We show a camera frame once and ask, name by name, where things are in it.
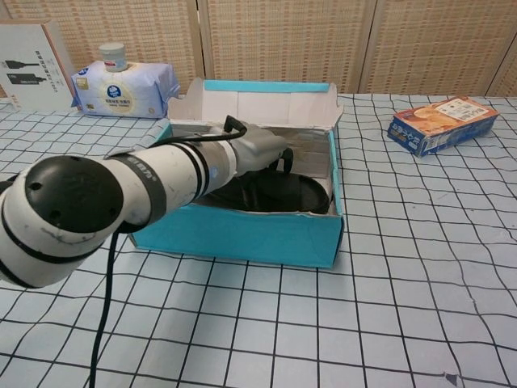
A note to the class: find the teal cardboard shoe box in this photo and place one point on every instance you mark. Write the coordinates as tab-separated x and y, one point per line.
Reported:
242	238

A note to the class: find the woven bamboo folding screen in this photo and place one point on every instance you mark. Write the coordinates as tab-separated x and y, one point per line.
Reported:
282	40

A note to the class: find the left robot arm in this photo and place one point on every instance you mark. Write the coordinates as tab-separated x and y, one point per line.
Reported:
81	194

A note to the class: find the blue white tissue pack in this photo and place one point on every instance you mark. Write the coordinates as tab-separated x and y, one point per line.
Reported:
121	89

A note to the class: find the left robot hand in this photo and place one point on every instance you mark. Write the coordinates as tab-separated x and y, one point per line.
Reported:
258	149

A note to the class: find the small white jar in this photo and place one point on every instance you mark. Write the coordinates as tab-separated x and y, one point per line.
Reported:
113	56

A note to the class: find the black slide sandal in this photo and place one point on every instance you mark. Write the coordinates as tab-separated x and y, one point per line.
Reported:
299	194

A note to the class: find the blue checked tablecloth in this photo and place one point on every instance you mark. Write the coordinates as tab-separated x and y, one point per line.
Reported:
363	303

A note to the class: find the orange blue snack box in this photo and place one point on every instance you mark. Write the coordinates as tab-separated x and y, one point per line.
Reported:
440	121

